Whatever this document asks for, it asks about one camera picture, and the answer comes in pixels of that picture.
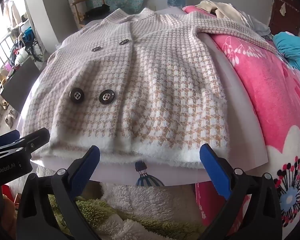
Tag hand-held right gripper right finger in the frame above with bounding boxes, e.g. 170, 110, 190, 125
199, 144, 283, 240

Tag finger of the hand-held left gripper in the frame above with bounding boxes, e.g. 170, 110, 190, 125
0, 129, 21, 153
0, 127, 51, 161

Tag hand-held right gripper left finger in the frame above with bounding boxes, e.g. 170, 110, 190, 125
16, 145, 101, 240

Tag beige white houndstooth coat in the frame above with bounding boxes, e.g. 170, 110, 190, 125
21, 7, 278, 167

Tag black clothes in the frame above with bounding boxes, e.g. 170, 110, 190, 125
86, 4, 110, 18

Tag red box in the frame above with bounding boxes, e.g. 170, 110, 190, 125
1, 184, 18, 203

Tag dark grey cabinet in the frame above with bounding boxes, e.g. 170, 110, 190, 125
1, 59, 44, 114

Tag white and green fluffy robe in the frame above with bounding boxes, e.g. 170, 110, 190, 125
35, 166, 208, 240

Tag pink floral blanket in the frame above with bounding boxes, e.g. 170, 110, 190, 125
182, 5, 300, 240

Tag hanging beige garment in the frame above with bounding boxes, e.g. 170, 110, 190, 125
2, 0, 23, 28

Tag wooden chair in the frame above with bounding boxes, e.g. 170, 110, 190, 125
69, 0, 110, 29

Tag teal blanket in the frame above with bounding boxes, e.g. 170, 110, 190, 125
275, 32, 300, 78

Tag grey cloth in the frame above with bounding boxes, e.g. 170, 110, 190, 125
230, 4, 272, 37

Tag beige cloth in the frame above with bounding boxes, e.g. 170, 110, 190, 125
195, 0, 250, 28

